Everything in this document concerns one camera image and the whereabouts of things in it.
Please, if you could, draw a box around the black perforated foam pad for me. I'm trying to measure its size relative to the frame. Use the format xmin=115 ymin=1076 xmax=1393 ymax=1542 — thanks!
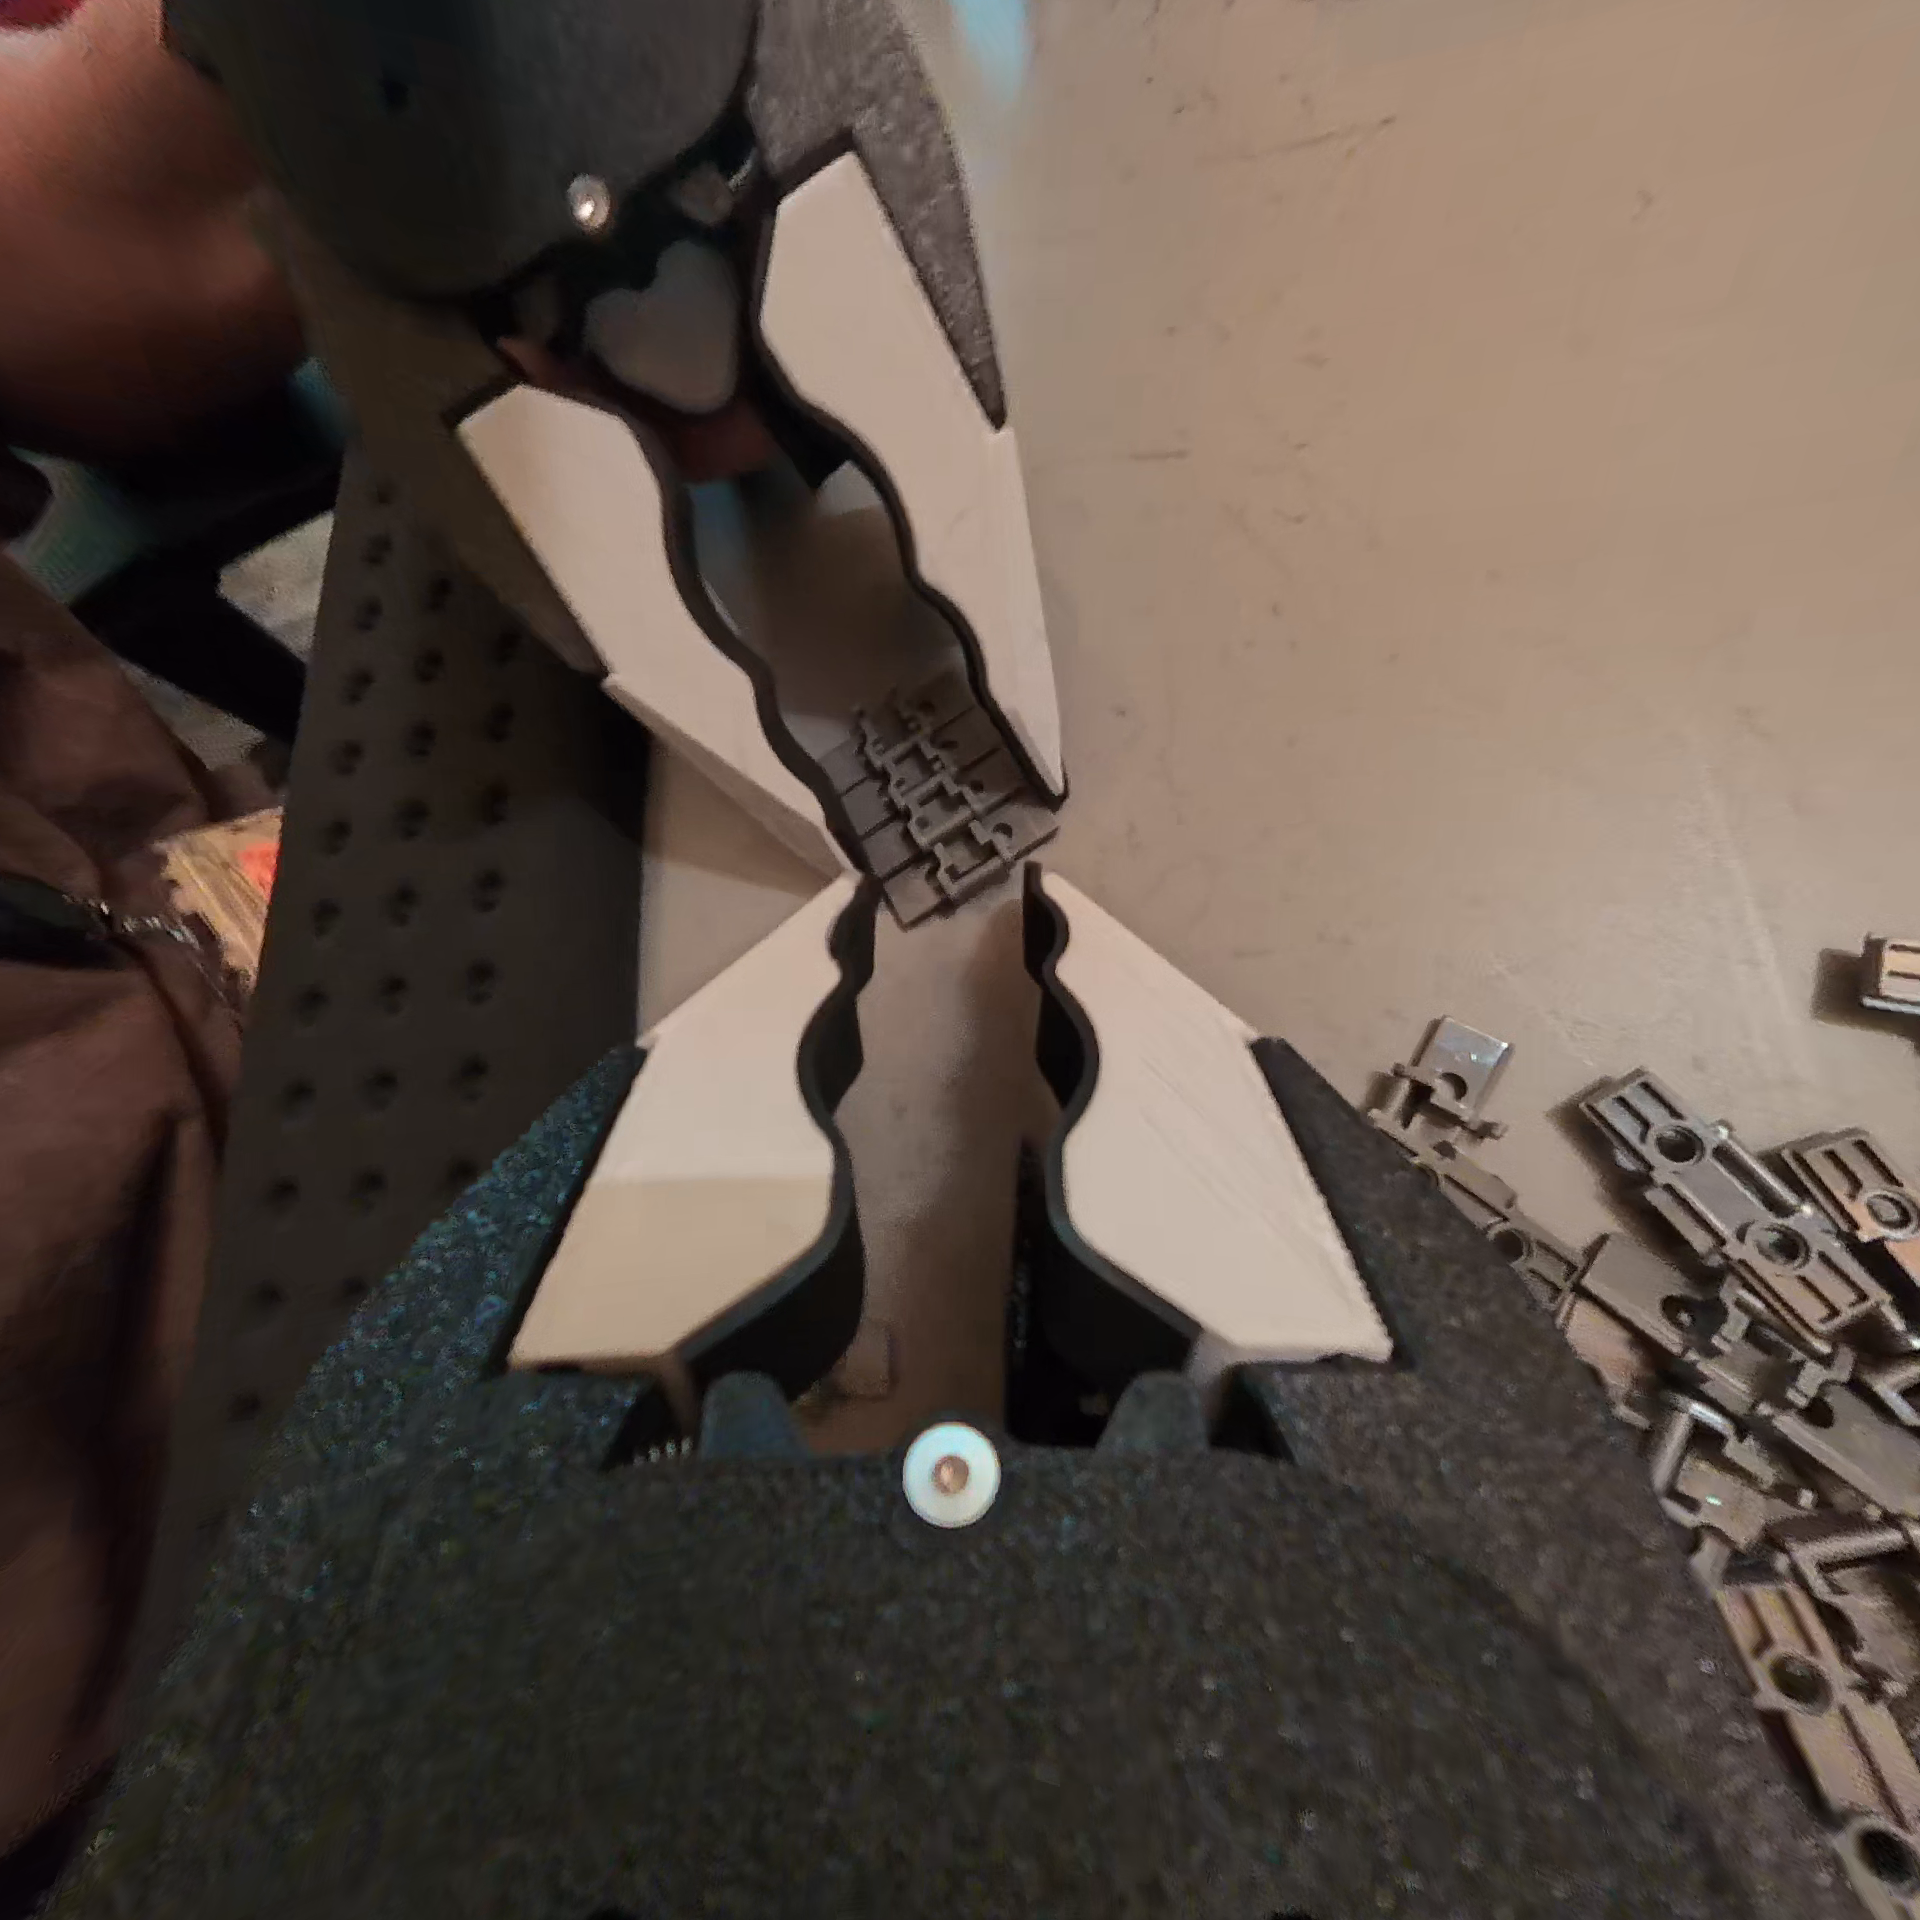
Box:
xmin=143 ymin=268 xmax=663 ymax=1650

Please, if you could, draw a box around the grey desk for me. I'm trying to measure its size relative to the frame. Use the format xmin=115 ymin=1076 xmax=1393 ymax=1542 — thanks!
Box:
xmin=636 ymin=0 xmax=1920 ymax=1920

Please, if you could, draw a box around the dark office chair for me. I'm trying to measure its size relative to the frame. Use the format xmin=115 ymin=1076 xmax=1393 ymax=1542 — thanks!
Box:
xmin=43 ymin=360 xmax=353 ymax=745

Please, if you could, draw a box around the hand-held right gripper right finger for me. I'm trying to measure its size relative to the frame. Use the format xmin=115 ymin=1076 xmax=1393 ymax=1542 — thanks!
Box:
xmin=1022 ymin=867 xmax=1397 ymax=1374

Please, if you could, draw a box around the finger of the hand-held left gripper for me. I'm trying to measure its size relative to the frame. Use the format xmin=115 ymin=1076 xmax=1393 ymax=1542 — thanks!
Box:
xmin=756 ymin=148 xmax=1070 ymax=799
xmin=452 ymin=378 xmax=849 ymax=875

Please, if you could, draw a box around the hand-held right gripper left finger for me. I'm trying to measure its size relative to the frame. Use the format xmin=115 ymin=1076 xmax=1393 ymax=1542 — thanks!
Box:
xmin=507 ymin=872 xmax=882 ymax=1378

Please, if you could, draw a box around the pile of grey track pieces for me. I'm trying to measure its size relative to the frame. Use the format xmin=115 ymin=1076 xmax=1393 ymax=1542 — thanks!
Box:
xmin=1357 ymin=930 xmax=1920 ymax=1920

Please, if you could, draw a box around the grey track chain segment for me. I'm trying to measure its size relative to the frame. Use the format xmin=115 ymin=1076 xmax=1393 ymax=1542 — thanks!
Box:
xmin=812 ymin=665 xmax=1070 ymax=933

